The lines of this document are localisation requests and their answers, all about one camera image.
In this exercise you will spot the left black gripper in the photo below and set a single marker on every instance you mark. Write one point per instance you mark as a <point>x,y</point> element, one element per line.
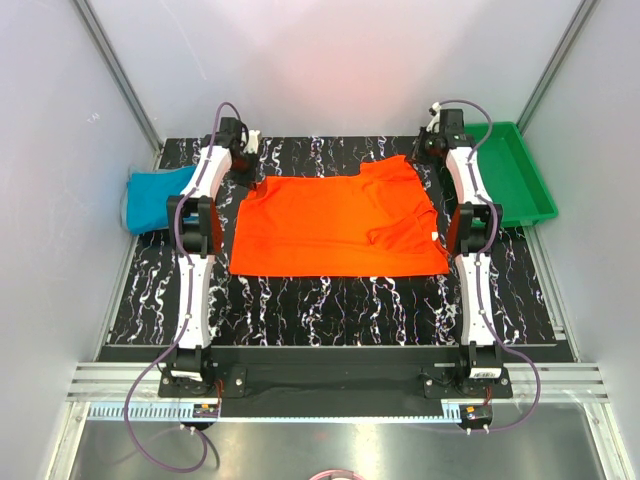
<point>248,180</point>

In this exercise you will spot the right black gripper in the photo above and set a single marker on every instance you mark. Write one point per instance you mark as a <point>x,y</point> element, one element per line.
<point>415,152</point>

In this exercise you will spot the orange t shirt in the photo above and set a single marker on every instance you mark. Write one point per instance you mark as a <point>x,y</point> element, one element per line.
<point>377,223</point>

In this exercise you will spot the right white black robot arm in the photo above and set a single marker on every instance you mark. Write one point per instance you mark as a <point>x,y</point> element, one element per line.
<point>471,234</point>

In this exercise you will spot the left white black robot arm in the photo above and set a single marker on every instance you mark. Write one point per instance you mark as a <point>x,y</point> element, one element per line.
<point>196,235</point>

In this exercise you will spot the green plastic tray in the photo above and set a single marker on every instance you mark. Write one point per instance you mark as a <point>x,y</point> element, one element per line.
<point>513,179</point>

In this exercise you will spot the folded teal t shirt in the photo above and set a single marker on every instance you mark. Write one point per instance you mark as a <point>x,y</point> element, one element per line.
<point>143,206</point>

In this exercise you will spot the black marbled table mat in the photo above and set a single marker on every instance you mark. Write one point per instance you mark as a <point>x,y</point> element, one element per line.
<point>329,311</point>

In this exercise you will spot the left orange black connector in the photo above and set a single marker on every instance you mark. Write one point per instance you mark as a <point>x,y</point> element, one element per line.
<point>206,410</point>

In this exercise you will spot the orange black connector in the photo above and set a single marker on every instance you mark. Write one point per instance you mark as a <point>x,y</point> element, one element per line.
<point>206,410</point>
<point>478,413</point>

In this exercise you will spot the right orange black connector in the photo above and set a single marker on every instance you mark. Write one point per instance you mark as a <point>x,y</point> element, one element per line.
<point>478,413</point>

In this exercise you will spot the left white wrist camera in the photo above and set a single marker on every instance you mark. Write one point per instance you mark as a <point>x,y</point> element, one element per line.
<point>251,141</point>

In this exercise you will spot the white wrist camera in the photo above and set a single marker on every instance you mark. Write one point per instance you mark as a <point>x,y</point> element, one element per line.
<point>434,110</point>
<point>251,141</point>

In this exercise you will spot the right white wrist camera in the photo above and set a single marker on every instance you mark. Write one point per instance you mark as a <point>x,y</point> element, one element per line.
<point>434,110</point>

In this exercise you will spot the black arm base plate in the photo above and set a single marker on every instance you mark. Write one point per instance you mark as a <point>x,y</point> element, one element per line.
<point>437,372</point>

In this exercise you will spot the aluminium frame rail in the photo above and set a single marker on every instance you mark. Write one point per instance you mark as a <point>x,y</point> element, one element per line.
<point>556,382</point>

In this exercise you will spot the white slotted cable duct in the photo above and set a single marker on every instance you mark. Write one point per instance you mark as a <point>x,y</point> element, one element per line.
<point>172,411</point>

